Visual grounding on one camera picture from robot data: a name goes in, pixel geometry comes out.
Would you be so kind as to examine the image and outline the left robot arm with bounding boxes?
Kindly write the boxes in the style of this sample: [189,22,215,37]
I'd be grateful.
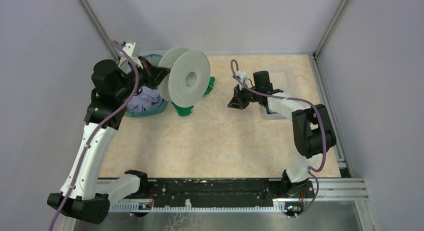
[47,56,171,225]

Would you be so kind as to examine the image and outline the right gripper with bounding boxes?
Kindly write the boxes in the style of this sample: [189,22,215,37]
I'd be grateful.
[227,82,261,110]

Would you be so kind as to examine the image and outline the clear plastic box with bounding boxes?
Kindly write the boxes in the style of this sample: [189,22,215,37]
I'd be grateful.
[259,66,299,121]

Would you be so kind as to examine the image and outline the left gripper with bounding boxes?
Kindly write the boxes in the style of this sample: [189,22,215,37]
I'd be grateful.
[114,55,170,101]

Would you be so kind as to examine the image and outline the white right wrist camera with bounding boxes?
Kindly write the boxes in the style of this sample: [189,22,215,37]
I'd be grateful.
[235,70,250,90]

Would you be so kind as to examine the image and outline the white filament spool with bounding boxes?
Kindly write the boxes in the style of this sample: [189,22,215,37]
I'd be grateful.
[157,47,211,108]

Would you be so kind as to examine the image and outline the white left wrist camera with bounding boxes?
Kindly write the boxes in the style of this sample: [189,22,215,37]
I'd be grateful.
[118,41,142,71]

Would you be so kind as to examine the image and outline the green cloth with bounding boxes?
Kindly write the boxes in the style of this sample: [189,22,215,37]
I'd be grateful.
[172,76,216,117]

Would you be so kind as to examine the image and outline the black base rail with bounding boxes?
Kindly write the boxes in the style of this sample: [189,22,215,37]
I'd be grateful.
[118,177,316,214]

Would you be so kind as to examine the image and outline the lavender cloth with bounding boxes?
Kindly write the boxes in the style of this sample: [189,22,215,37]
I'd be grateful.
[127,86,163,113]

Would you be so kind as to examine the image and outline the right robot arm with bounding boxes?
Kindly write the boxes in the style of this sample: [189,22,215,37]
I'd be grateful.
[227,70,337,197]

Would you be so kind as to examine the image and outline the teal plastic basket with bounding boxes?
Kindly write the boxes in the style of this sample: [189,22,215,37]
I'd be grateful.
[124,54,168,118]

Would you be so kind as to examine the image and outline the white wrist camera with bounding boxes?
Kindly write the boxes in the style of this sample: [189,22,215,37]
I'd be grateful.
[235,70,250,90]
[118,41,142,71]

